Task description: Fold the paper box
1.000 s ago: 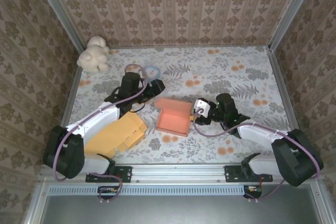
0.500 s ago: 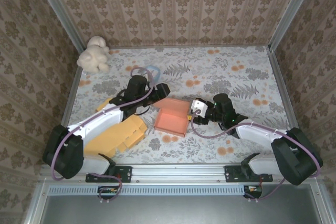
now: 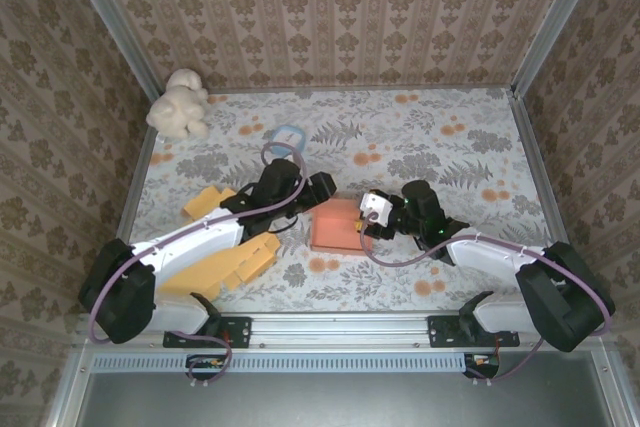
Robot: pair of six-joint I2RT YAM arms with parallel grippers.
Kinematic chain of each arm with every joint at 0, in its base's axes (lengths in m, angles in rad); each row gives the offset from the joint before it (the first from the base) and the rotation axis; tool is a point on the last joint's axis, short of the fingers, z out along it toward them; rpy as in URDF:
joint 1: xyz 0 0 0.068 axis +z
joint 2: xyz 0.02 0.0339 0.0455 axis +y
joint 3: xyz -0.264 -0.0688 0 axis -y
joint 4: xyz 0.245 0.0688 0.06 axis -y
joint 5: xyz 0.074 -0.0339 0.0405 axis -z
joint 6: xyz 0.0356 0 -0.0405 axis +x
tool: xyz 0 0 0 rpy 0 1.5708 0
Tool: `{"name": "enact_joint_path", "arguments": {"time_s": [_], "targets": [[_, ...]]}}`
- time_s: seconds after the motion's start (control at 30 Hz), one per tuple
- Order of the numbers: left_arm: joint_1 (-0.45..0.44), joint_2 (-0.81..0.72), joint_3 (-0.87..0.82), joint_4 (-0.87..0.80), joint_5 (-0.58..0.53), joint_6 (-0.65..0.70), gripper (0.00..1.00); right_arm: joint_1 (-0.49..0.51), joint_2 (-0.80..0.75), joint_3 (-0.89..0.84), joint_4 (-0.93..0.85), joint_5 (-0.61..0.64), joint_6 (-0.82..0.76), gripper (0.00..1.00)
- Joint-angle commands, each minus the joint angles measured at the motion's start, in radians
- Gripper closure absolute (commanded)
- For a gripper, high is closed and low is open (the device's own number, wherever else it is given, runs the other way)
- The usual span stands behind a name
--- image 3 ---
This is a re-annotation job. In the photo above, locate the yellow paper box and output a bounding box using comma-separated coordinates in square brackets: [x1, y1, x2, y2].
[159, 185, 281, 302]

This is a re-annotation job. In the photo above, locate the light blue alarm clock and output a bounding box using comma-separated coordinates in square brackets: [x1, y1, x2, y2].
[271, 125, 307, 154]

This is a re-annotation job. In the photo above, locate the white plush toy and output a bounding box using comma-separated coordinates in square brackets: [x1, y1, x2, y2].
[145, 68, 210, 143]

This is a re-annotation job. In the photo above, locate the black connector board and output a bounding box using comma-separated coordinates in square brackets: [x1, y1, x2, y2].
[185, 354, 227, 382]
[463, 352, 502, 381]

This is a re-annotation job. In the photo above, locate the grey metal sheet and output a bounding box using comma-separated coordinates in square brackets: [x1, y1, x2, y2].
[74, 371, 616, 427]

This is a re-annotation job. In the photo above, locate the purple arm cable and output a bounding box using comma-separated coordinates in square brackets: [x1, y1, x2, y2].
[88, 141, 309, 344]
[359, 210, 617, 336]

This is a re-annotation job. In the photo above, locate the aluminium mounting rail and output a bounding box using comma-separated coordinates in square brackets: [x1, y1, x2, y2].
[74, 310, 619, 354]

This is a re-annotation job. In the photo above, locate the aluminium table side rail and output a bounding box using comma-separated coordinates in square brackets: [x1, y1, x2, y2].
[97, 91, 164, 316]
[509, 89, 576, 283]

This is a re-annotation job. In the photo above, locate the grey slotted cable duct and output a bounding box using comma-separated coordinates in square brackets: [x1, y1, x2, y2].
[92, 352, 469, 374]

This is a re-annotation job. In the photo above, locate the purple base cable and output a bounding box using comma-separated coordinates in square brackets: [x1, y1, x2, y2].
[168, 329, 232, 388]
[469, 336, 546, 386]

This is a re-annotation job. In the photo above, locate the aluminium frame post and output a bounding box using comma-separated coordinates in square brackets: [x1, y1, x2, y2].
[58, 0, 169, 98]
[510, 0, 614, 98]

